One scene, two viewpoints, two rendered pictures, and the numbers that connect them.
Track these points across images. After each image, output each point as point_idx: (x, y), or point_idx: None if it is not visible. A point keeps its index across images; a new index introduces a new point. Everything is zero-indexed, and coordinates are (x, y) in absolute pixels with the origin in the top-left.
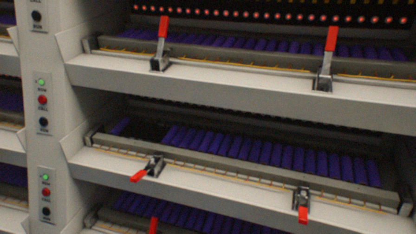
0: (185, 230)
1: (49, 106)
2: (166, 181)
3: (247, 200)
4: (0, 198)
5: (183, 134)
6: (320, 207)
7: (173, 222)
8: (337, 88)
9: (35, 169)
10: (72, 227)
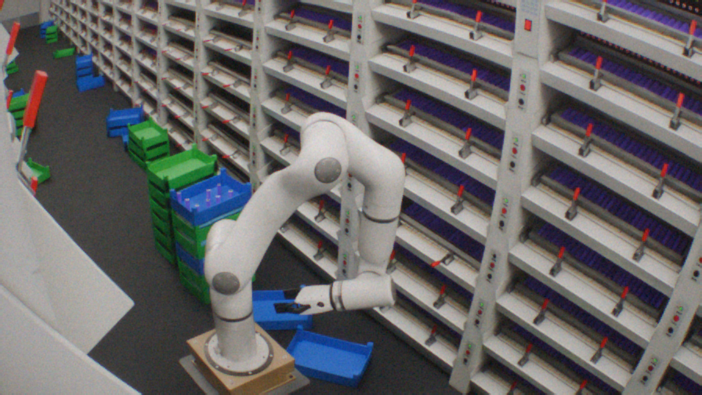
0: (410, 262)
1: (352, 179)
2: (396, 233)
3: (426, 253)
4: (328, 214)
5: (417, 208)
6: (454, 264)
7: (408, 257)
8: (461, 213)
9: (344, 207)
10: (357, 243)
